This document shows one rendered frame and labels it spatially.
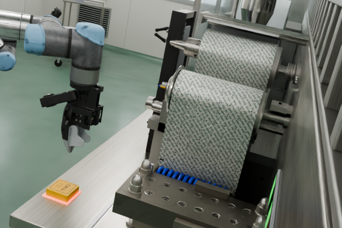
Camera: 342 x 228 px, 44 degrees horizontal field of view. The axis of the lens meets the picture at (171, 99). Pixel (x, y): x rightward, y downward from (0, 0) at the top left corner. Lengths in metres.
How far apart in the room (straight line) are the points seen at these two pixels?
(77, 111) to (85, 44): 0.18
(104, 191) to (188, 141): 0.32
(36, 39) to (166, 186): 0.50
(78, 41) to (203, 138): 0.42
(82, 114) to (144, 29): 6.03
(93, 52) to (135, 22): 6.09
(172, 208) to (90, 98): 0.35
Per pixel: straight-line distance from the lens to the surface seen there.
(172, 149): 1.20
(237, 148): 1.16
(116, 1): 7.27
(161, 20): 7.00
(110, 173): 1.43
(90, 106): 1.12
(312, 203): 0.40
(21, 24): 1.20
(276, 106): 1.15
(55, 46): 1.07
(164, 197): 1.10
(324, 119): 0.52
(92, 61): 1.09
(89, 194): 1.30
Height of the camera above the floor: 1.59
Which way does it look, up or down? 18 degrees down
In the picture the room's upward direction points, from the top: 11 degrees clockwise
